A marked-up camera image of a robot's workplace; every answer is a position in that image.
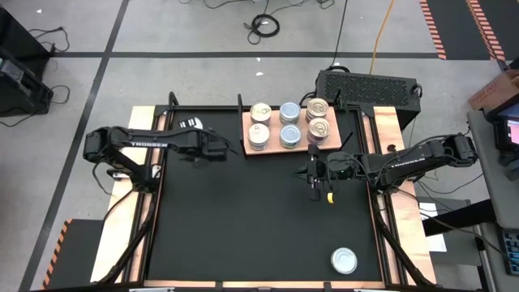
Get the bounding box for dark keypad device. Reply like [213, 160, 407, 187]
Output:
[497, 226, 519, 277]

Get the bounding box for brown cardboard box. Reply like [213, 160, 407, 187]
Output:
[468, 68, 519, 113]

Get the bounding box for yellow cable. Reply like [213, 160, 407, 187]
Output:
[368, 0, 397, 75]

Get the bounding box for thin black hanging cable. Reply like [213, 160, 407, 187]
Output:
[328, 0, 350, 71]

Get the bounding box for black monitor with pink screen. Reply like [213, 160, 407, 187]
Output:
[491, 114, 519, 154]

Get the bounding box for grey side table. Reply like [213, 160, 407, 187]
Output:
[465, 109, 519, 231]

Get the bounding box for black flat bar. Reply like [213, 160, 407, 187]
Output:
[421, 198, 498, 238]

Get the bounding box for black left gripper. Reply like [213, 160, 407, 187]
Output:
[174, 117, 229, 161]

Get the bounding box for black aluminium table frame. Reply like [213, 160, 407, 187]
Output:
[89, 91, 438, 292]

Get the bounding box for wooden shelf with black frame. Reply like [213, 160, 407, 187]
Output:
[237, 92, 354, 157]

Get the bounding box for large black box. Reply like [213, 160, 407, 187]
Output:
[0, 6, 53, 68]

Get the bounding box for white paper sheet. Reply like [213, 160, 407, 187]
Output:
[419, 201, 448, 253]

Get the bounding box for black equipment case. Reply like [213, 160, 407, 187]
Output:
[0, 47, 55, 118]

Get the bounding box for black table mat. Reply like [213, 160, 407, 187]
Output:
[144, 107, 385, 284]

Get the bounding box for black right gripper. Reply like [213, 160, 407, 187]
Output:
[294, 144, 337, 203]

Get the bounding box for coiled black floor cable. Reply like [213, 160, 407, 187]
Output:
[242, 13, 281, 45]

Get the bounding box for black floor mat, orange stripes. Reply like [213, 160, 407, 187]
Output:
[465, 0, 519, 62]
[418, 0, 494, 62]
[40, 217, 105, 291]

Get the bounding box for black perforated computer case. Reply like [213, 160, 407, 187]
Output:
[315, 69, 422, 131]

